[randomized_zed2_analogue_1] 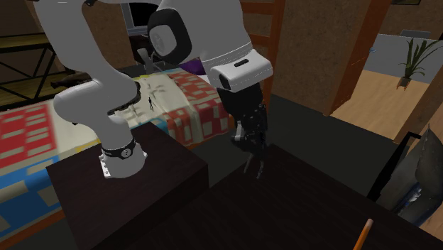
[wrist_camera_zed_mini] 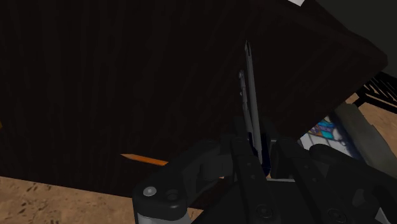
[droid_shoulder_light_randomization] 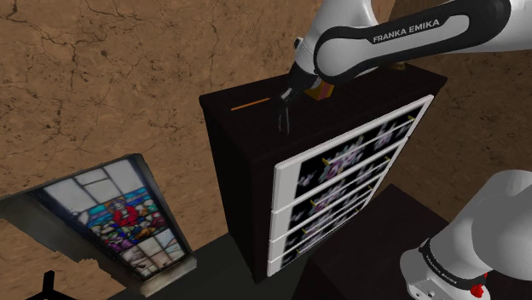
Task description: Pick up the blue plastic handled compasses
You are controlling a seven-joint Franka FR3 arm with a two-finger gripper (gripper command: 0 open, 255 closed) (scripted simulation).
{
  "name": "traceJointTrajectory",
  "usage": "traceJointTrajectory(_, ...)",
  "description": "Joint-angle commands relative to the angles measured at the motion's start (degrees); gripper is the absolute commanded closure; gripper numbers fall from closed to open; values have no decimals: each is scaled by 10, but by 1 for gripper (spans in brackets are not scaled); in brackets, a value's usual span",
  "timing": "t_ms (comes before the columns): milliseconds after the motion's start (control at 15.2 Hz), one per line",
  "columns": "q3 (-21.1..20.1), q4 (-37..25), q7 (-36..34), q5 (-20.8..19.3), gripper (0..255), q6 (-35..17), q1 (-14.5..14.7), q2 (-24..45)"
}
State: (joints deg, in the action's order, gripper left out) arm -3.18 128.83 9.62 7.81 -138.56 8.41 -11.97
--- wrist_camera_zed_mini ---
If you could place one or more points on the black slatted chair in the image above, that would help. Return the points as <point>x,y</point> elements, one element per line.
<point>380,90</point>

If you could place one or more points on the dark wooden table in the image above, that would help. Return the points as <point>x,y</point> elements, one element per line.
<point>124,77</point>

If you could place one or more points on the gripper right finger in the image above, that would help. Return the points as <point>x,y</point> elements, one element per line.
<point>335,180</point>

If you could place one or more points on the orange pencil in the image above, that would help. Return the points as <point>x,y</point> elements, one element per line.
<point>145,159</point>

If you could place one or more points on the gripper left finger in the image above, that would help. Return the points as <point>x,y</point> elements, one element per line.
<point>198,167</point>

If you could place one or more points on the grey rounded cushion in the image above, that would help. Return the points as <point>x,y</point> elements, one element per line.
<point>363,133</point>

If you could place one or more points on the long grey pen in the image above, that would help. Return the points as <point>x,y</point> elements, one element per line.
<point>252,99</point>

